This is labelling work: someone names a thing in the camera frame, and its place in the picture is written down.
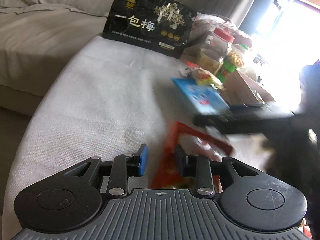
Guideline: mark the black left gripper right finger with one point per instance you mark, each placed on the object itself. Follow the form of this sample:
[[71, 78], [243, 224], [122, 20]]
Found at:
[[200, 175]]

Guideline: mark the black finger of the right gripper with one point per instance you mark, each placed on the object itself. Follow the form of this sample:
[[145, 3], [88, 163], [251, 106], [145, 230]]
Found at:
[[247, 119]]

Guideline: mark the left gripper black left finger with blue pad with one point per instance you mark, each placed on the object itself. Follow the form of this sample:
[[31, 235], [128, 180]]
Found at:
[[120, 169]]

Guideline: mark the red rice cracker packet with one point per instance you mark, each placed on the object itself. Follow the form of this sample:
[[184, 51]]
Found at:
[[193, 142]]

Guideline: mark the blue snack packet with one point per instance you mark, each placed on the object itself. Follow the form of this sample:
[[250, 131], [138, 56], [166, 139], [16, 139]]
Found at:
[[204, 100]]

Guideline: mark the Wangzai red yellow snack packet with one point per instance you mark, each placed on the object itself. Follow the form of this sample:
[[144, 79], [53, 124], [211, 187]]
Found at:
[[201, 76]]

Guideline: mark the pink cardboard box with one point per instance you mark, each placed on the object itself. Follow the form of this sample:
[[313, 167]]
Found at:
[[241, 89]]

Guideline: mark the green-lid snack jar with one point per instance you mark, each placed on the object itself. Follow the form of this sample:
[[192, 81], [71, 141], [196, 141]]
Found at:
[[235, 59]]

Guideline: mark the beige sofa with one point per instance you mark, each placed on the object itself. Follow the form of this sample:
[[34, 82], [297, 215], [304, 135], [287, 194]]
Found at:
[[38, 39]]

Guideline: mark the red-lid clear plastic jar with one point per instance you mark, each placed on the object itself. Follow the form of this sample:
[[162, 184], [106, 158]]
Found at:
[[214, 49]]

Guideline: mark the large black plum snack bag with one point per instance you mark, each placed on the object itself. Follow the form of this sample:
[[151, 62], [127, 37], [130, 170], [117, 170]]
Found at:
[[162, 26]]

